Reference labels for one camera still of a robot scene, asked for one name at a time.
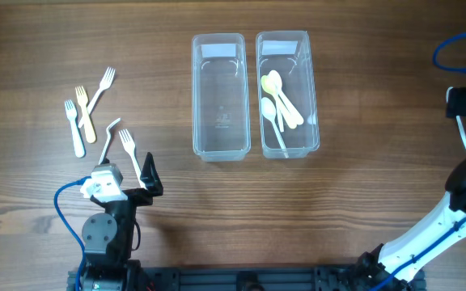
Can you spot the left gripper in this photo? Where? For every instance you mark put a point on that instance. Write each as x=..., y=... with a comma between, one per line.
x=150, y=180

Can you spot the white thin spoon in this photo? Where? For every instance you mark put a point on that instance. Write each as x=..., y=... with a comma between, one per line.
x=269, y=113

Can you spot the yellow plastic spoon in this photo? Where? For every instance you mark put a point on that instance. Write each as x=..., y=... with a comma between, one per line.
x=283, y=114

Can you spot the white thick-handled spoon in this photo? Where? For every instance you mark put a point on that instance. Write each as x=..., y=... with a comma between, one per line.
x=277, y=81

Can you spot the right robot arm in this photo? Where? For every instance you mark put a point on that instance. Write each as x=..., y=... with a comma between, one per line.
x=394, y=265

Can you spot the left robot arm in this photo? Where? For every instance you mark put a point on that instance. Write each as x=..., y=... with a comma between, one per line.
x=108, y=236

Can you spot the left clear plastic container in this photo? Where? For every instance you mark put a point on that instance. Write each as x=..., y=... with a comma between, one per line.
x=220, y=98

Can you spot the clear plastic container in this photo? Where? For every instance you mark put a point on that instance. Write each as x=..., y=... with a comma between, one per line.
x=289, y=53
x=220, y=98

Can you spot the right clear plastic container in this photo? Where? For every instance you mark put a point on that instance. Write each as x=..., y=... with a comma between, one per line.
x=289, y=53

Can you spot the white fork near gripper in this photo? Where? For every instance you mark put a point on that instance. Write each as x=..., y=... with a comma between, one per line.
x=129, y=146

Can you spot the bent white plastic fork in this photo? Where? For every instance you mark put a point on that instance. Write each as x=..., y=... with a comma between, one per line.
x=108, y=140

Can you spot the light blue plastic fork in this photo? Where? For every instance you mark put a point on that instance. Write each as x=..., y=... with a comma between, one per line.
x=72, y=115

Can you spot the yellow plastic fork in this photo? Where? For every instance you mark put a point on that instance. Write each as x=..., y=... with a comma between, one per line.
x=86, y=118

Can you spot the white fork top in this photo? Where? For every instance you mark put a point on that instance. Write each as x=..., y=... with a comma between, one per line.
x=105, y=84

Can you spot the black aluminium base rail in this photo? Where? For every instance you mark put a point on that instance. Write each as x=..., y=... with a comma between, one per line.
x=319, y=278

